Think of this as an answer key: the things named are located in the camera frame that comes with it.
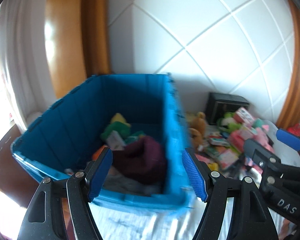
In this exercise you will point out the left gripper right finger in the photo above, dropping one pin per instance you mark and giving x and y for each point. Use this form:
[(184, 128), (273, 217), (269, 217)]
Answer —
[(250, 219)]

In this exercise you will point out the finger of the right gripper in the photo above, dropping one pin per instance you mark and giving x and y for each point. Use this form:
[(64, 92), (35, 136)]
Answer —
[(280, 183), (289, 139)]

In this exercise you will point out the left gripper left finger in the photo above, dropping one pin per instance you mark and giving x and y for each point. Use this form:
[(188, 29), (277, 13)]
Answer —
[(44, 217)]

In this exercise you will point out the red plastic bag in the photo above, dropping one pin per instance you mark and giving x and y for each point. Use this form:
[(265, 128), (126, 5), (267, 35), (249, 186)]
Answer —
[(295, 130)]

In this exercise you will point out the yellow plastic clip tool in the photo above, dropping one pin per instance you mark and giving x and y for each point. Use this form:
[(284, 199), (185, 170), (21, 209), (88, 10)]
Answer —
[(213, 166)]

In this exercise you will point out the brown teddy bear plush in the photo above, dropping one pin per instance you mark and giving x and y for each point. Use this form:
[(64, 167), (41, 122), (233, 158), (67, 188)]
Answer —
[(197, 131)]

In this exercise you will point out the green frog plush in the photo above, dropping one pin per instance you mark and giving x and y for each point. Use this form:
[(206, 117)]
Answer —
[(224, 122)]

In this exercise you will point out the white blue patterned tablecloth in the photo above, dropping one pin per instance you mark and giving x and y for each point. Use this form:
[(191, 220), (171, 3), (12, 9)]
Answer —
[(115, 224)]

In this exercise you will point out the maroon cloth in crate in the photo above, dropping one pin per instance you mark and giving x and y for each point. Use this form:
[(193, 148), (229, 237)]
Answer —
[(143, 161)]

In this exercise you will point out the blue plastic storage crate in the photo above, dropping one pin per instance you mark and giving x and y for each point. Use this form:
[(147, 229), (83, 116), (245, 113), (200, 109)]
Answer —
[(68, 134)]

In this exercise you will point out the black gift bag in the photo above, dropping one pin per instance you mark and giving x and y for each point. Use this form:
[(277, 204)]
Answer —
[(218, 104)]

